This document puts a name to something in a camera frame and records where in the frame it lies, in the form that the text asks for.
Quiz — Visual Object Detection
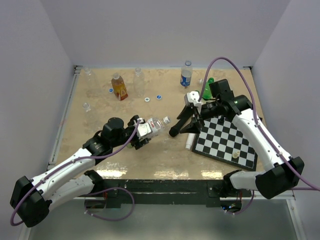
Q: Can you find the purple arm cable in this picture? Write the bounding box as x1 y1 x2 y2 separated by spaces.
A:
198 57 320 191
9 119 143 227

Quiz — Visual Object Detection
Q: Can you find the clear crushed bottle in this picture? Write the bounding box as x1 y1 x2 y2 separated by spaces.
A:
82 102 99 126

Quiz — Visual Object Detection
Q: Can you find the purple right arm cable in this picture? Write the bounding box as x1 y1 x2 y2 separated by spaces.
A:
198 57 320 191

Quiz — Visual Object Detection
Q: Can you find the aluminium frame rail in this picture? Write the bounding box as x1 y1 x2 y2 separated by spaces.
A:
244 191 307 240

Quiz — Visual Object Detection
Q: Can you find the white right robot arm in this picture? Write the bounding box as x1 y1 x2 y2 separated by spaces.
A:
178 79 305 199

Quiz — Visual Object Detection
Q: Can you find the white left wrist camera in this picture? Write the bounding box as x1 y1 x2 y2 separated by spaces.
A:
136 118 152 140

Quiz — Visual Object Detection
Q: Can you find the green plastic bottle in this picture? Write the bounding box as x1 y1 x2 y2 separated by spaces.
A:
202 77 215 101

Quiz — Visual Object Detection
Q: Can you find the green tea label bottle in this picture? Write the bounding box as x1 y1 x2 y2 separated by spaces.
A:
126 116 172 150

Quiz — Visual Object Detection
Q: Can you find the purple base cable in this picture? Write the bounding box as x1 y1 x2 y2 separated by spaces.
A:
84 187 136 221

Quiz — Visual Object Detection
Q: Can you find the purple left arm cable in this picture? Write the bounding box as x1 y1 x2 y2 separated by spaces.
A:
9 119 143 227

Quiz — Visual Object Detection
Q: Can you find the clear plastic bottle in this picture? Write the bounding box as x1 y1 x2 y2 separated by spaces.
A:
133 67 145 97

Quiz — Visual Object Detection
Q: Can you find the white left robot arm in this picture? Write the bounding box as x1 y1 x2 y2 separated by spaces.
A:
10 115 154 228

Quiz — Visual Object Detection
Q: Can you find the white microphone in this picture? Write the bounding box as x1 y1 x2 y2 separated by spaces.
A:
185 133 196 150

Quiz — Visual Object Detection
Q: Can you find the clear bottle back left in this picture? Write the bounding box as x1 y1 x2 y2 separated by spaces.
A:
83 67 101 93

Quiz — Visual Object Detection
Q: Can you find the black white chessboard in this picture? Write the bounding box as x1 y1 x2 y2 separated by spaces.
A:
191 117 258 172

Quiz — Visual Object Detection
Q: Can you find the blue label water bottle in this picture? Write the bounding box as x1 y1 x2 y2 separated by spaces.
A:
180 60 193 88

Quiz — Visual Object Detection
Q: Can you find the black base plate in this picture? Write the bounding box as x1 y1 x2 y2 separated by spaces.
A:
91 179 240 208

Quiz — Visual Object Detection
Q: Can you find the cream chess piece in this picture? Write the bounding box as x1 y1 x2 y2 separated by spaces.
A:
232 150 241 159

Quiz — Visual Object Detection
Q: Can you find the gold label drink bottle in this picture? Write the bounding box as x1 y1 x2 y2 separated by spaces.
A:
111 72 128 101

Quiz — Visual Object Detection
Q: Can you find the black microphone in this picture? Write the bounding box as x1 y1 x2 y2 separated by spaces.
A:
169 113 192 138

